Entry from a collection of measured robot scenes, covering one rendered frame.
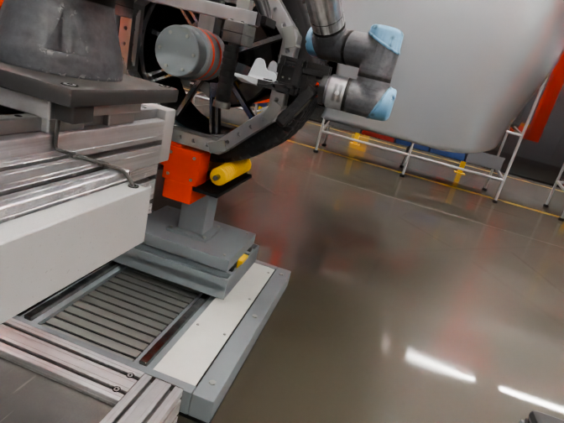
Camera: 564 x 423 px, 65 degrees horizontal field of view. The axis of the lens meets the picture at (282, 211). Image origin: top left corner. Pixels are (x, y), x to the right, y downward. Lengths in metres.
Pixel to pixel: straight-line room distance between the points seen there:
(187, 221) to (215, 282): 0.26
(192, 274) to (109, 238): 1.08
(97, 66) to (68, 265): 0.26
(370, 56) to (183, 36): 0.49
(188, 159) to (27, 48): 0.88
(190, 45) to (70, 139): 0.69
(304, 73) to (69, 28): 0.59
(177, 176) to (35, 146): 0.91
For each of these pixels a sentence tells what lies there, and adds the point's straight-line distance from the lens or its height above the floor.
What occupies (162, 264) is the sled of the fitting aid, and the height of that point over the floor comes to 0.14.
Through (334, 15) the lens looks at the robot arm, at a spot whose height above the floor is 1.00.
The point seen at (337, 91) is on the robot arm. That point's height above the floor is 0.85.
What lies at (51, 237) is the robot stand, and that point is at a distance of 0.40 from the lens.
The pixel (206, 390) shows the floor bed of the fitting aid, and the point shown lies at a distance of 1.21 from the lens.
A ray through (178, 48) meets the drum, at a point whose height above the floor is 0.86.
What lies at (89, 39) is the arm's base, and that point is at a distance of 0.59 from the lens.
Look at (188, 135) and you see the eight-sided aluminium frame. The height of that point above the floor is 0.61.
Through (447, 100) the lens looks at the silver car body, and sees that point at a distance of 1.47.
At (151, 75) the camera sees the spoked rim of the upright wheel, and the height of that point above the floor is 0.74.
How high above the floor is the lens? 0.89
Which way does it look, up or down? 19 degrees down
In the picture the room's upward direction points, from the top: 14 degrees clockwise
